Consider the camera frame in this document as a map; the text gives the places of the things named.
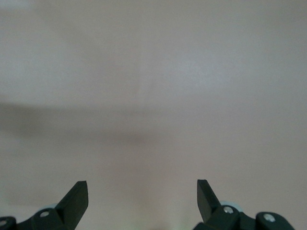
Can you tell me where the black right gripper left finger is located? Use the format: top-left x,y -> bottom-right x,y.
0,180 -> 89,230

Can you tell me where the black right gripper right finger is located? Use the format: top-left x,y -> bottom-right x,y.
193,179 -> 296,230

